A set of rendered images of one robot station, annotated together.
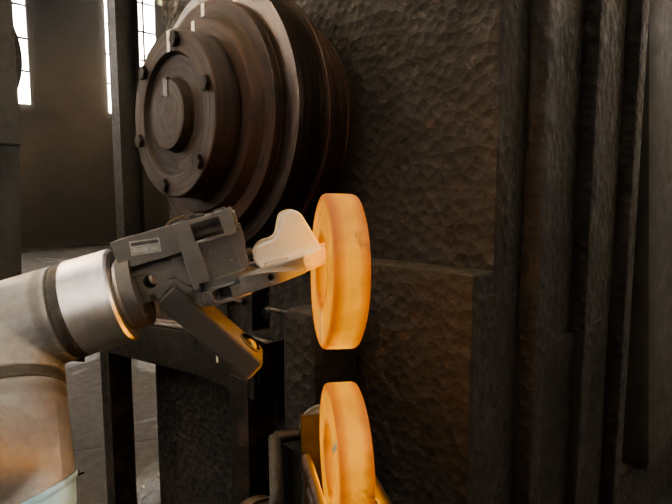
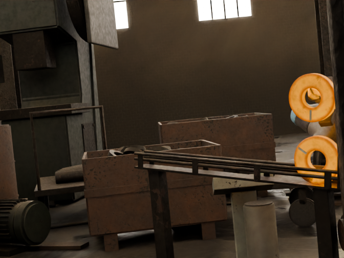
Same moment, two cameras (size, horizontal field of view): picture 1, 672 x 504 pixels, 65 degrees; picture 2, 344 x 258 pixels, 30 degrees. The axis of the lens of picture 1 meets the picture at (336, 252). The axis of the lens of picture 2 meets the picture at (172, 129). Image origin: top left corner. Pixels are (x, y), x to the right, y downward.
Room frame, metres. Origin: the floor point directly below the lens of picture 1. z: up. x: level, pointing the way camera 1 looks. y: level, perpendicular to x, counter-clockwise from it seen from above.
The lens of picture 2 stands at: (1.67, -1.76, 0.93)
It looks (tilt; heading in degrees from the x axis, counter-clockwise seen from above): 2 degrees down; 136
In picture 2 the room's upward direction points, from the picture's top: 6 degrees counter-clockwise
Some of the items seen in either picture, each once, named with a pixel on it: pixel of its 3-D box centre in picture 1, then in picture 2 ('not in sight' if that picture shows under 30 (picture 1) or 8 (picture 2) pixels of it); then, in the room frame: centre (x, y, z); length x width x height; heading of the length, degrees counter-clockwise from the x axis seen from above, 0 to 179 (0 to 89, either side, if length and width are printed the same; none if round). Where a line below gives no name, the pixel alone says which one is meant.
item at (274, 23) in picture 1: (229, 121); not in sight; (1.00, 0.20, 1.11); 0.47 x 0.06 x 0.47; 45
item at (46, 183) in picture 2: not in sight; (71, 162); (-3.05, 1.58, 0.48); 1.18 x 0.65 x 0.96; 145
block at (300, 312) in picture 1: (322, 377); not in sight; (0.85, 0.02, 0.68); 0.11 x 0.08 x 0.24; 135
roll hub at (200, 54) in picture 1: (181, 116); not in sight; (0.94, 0.27, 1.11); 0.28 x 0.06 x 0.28; 45
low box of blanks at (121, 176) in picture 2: not in sight; (152, 189); (-1.70, 1.29, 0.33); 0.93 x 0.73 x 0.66; 52
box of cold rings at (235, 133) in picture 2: not in sight; (214, 155); (-2.48, 2.85, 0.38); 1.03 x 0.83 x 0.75; 48
